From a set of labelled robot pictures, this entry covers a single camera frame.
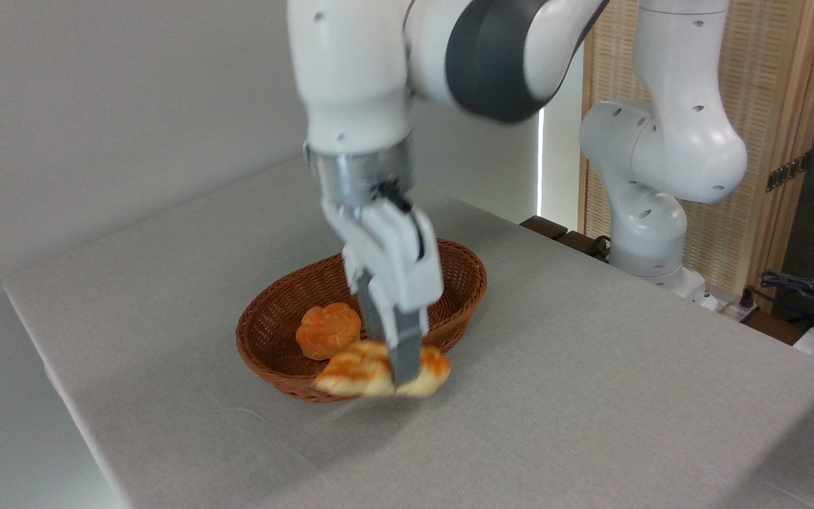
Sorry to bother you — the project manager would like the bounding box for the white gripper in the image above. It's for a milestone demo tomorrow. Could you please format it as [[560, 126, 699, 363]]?
[[321, 199, 445, 387]]

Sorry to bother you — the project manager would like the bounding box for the braided golden bread loaf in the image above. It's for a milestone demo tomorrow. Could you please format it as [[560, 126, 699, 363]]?
[[314, 341, 452, 399]]

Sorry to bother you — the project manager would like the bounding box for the round orange bread roll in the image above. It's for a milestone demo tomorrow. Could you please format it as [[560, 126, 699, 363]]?
[[295, 303, 363, 361]]

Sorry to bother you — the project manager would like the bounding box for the brown wicker oval basket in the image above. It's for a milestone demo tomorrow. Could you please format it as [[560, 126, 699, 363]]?
[[235, 238, 488, 404]]

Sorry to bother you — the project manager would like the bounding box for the grey tablecloth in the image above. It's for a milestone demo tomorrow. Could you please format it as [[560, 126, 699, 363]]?
[[3, 157, 814, 509]]

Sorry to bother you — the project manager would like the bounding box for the white power strip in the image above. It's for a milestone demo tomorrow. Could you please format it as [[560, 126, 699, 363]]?
[[714, 293, 757, 320]]

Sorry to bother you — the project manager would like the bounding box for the dark metal screen hinge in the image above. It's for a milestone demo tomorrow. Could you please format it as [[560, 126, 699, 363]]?
[[766, 150, 813, 193]]

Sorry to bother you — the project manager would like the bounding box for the bamboo wooden folding screen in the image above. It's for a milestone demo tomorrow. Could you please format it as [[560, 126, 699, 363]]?
[[579, 0, 814, 312]]

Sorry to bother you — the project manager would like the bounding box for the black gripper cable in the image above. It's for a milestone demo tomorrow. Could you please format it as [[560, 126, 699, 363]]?
[[372, 182, 426, 259]]

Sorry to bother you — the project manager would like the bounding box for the blue black cable bundle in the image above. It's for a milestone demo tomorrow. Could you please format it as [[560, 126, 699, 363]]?
[[759, 270, 814, 333]]

